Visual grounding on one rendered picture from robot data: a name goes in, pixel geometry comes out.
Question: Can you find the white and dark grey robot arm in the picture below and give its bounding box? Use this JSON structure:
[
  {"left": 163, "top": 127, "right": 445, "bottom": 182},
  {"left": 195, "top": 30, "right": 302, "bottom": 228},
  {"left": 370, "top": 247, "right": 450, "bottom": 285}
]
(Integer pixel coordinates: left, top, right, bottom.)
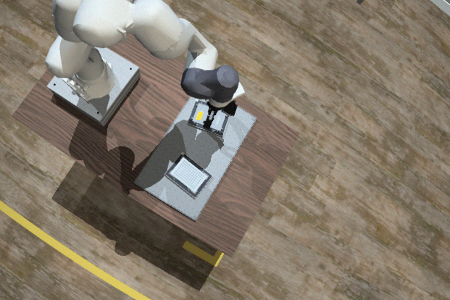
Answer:
[{"left": 45, "top": 0, "right": 244, "bottom": 117}]

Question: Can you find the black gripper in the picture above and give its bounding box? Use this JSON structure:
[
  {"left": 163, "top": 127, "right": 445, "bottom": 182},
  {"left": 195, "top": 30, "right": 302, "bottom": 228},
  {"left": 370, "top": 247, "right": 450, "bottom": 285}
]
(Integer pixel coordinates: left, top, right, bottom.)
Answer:
[{"left": 203, "top": 102, "right": 225, "bottom": 129}]

